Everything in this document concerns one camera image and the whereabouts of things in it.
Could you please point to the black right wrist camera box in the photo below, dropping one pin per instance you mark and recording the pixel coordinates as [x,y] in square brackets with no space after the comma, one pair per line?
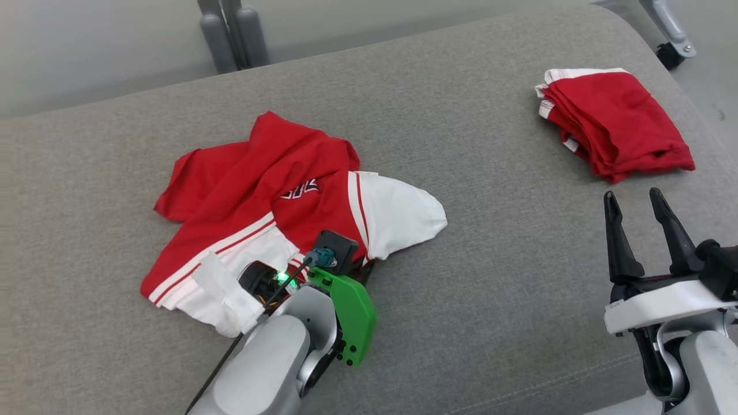
[720,268]

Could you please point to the red shirt with white sleeves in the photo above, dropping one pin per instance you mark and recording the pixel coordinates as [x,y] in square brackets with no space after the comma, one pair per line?
[259,173]

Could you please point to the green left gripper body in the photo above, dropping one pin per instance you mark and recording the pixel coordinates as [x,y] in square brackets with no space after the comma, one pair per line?
[354,323]

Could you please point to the red shorts with white stripes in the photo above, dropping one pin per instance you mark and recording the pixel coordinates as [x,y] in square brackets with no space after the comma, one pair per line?
[617,127]

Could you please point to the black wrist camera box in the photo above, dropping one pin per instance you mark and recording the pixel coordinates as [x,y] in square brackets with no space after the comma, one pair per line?
[720,268]
[337,245]

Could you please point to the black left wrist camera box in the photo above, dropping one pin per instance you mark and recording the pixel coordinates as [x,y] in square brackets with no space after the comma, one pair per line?
[337,245]

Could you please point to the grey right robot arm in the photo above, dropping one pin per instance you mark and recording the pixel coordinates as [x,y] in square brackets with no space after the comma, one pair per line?
[706,369]

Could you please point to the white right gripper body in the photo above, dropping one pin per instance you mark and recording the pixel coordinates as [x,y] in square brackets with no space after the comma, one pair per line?
[651,302]

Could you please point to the white tape strip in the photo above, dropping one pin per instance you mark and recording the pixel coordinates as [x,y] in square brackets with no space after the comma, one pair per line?
[230,294]

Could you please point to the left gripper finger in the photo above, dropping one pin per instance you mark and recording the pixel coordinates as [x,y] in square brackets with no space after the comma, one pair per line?
[366,272]

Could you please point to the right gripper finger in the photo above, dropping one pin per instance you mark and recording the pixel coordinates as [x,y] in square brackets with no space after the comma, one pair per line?
[680,253]
[622,259]

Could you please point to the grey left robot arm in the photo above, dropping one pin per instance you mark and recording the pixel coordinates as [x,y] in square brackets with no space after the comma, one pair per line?
[271,363]

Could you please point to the grey partition post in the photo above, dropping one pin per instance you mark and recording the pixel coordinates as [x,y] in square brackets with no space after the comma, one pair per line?
[212,46]
[252,40]

